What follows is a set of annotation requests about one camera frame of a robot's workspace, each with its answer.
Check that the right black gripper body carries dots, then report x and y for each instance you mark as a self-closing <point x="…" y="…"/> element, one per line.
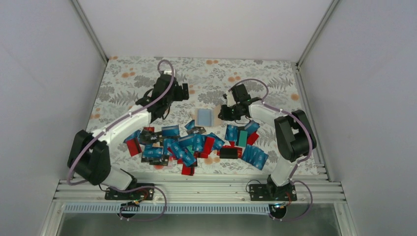
<point x="231" y="115"/>

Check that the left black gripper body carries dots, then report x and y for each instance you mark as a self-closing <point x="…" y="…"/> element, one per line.
<point x="179" y="96"/>

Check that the beige leather card holder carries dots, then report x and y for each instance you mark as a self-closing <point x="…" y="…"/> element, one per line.
<point x="208" y="117"/>

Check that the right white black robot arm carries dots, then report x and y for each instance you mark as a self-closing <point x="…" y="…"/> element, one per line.
<point x="294" y="135"/>

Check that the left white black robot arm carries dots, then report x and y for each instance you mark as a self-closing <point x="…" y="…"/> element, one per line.
<point x="90" y="152"/>

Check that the green card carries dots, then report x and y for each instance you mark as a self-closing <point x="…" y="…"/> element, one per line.
<point x="242" y="138"/>

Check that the blue card upper right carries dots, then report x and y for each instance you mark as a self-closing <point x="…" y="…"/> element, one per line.
<point x="231" y="133"/>

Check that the black VIP card left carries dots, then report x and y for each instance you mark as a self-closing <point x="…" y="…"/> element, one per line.
<point x="147" y="137"/>

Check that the blue card upper centre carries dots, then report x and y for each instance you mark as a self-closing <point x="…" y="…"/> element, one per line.
<point x="191" y="126"/>

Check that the blue card left lower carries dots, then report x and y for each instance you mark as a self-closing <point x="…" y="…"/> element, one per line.
<point x="151" y="152"/>

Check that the red card far left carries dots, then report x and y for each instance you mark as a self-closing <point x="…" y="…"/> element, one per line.
<point x="133" y="147"/>

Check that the red card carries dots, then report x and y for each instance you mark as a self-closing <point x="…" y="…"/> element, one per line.
<point x="188" y="171"/>
<point x="133" y="147"/>

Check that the blue card stack right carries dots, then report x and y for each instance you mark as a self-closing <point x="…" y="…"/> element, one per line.
<point x="254" y="156"/>

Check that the red card bottom centre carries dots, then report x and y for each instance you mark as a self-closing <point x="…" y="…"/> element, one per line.
<point x="188" y="171"/>

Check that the floral patterned table mat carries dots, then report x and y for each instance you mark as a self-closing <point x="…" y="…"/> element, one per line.
<point x="127" y="78"/>

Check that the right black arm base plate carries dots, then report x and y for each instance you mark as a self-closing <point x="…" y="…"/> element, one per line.
<point x="270" y="192"/>

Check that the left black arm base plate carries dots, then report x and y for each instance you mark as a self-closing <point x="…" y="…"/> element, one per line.
<point x="135" y="192"/>

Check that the aluminium rail frame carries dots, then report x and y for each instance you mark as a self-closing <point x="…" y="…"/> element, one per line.
<point x="211" y="189"/>

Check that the grey slotted cable duct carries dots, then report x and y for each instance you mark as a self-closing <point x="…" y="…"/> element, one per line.
<point x="149" y="208"/>

